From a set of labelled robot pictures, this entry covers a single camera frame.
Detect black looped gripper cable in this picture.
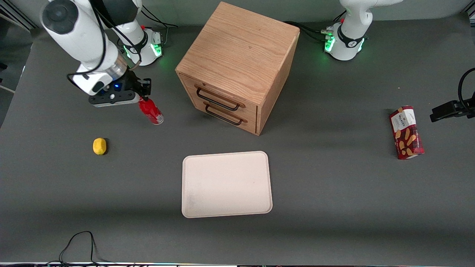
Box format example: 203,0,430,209
458,68,475,108

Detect red coke bottle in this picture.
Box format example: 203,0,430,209
139,97,164,125

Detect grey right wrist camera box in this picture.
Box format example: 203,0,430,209
88,91,140,108

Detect black arm base cables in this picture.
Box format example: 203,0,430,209
283,21,331,42
140,5,179,46

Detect wooden drawer front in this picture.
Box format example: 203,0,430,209
181,76,258,119
191,98,258,134

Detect yellow lemon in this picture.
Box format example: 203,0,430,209
92,138,108,156

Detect black cable at table edge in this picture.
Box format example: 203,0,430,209
44,231,114,266

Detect wooden drawer cabinet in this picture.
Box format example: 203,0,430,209
175,1,301,136

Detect red tartan shortbread box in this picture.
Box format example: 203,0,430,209
389,105,425,160

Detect black left arm base cables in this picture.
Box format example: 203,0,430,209
283,21,331,42

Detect black right arm base cables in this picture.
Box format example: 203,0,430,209
140,5,179,46

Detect beige plastic tray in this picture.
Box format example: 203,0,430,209
181,151,273,219

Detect black cable along right arm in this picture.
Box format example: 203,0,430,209
66,0,143,85

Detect black metal drawer handle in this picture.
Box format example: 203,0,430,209
205,104,243,126
196,86,241,112

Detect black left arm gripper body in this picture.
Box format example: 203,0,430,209
460,97,475,120

